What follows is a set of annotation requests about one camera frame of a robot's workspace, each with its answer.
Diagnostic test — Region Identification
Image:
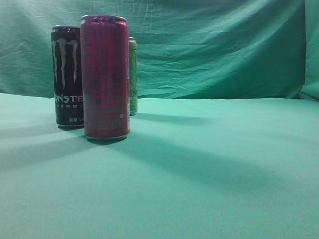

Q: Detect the light green Monster can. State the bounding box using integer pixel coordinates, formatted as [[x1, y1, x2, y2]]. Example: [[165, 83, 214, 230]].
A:
[[129, 37, 138, 116]]

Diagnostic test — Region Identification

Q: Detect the green table cloth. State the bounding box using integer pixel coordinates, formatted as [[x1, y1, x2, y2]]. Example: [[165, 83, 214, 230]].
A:
[[0, 94, 319, 239]]

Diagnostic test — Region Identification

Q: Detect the green backdrop cloth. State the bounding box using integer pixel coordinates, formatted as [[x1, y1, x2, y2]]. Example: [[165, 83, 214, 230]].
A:
[[0, 0, 307, 99]]

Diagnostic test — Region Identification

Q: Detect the pink drink can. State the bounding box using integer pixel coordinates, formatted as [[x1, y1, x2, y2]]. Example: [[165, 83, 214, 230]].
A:
[[80, 14, 130, 140]]

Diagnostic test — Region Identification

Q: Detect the black Monster energy can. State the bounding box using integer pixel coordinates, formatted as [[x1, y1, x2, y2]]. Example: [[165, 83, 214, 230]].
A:
[[51, 25, 84, 128]]

